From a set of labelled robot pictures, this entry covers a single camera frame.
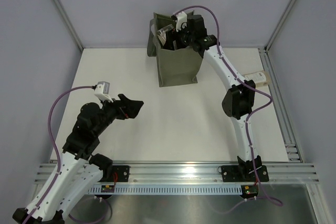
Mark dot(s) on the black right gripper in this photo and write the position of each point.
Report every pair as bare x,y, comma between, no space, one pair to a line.
171,38

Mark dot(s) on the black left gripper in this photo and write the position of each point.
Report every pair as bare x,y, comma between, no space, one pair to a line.
125,107

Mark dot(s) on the amber refill pouch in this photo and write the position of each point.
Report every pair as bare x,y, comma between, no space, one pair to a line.
260,78
161,33

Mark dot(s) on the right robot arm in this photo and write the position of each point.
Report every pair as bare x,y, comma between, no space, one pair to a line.
238,102

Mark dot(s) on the green canvas bag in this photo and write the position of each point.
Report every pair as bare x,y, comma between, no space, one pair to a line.
174,67

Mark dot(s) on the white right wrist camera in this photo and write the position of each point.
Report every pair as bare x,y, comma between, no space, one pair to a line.
180,20

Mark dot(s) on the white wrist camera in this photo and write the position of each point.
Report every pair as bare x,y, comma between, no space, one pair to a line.
180,20
101,91

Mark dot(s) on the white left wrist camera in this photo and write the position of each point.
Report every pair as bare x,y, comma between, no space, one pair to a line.
101,91

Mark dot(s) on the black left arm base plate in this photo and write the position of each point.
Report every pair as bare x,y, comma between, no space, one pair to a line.
119,174

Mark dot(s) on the white slotted cable duct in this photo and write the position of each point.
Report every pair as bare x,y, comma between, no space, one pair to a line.
165,190

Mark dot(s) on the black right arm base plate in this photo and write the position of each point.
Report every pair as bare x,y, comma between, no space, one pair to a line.
232,173

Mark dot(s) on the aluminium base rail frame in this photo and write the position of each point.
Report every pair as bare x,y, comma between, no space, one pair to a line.
209,173

